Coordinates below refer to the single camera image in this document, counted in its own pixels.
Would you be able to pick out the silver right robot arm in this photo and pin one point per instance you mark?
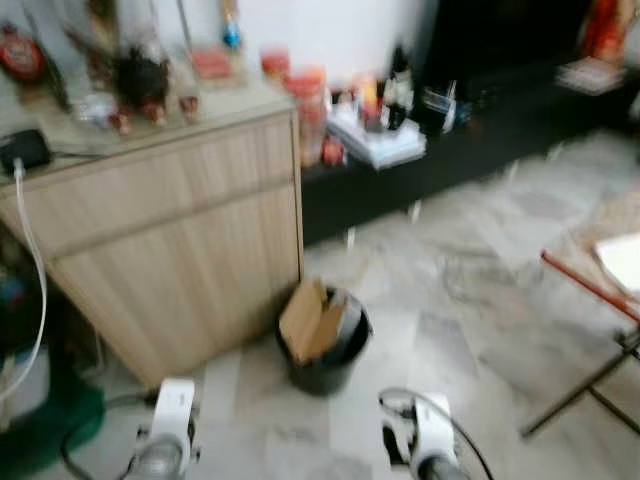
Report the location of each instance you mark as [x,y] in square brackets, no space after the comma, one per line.
[443,470]

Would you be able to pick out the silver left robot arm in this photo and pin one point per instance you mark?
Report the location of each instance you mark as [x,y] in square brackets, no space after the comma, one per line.
[157,462]

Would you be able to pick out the black round rubbish bin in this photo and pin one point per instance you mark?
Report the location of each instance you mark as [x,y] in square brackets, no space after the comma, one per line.
[335,365]

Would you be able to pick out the brown cardboard piece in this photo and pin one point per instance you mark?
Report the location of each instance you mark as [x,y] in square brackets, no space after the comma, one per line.
[308,322]

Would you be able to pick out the red-edged folding table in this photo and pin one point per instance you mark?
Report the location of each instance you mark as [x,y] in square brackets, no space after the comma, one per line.
[590,282]

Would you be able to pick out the white paper sheet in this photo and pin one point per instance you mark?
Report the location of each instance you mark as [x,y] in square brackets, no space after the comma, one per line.
[622,262]

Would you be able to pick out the black low tv bench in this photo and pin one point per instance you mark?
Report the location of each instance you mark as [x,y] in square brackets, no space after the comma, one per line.
[480,165]

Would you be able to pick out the small red container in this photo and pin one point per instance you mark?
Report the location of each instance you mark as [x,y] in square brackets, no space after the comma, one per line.
[333,152]

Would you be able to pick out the white paper stack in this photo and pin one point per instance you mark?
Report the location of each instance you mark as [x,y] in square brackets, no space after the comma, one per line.
[380,145]

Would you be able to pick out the light wooden cabinet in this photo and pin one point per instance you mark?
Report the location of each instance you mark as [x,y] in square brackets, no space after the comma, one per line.
[170,240]

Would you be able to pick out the black and clear holder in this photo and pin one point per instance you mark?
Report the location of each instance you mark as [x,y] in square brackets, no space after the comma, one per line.
[440,108]

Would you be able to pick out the red-lidded tall plastic jar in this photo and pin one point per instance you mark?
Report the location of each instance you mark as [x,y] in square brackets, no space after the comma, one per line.
[307,115]

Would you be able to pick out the green floor object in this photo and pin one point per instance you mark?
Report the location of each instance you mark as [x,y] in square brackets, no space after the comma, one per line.
[55,430]

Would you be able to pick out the orange candle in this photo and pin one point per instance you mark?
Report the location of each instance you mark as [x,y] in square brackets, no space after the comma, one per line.
[370,98]

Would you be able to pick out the dark glass bottle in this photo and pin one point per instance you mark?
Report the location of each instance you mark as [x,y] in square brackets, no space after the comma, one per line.
[400,90]

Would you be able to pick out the small red-lidded jar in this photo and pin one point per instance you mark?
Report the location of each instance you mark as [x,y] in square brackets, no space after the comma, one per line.
[275,65]

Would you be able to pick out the patterned flat tray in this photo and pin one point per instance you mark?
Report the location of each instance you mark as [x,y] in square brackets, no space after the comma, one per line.
[592,76]

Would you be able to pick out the flat red box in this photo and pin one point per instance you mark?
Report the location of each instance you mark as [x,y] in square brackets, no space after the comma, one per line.
[212,63]

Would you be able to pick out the black television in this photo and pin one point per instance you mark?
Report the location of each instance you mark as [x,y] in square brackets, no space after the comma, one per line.
[510,35]

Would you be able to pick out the blue ornament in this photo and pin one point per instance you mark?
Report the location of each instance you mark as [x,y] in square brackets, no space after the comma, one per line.
[232,35]

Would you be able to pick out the dark spiky ornament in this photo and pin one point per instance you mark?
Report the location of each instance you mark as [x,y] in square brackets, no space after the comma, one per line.
[142,78]

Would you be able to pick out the red orange figurine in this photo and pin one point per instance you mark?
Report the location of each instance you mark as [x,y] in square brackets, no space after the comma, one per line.
[608,28]

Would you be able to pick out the black power adapter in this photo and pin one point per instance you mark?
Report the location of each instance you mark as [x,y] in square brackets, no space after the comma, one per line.
[22,150]

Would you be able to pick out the round red plaque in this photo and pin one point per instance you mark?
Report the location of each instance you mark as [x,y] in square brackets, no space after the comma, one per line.
[20,55]

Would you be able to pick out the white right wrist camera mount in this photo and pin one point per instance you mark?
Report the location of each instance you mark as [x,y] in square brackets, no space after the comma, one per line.
[435,428]

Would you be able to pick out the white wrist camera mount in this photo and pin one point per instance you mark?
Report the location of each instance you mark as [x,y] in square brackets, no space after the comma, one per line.
[435,428]
[174,410]

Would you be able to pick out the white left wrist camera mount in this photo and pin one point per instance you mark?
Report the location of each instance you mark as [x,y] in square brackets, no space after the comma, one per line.
[174,410]

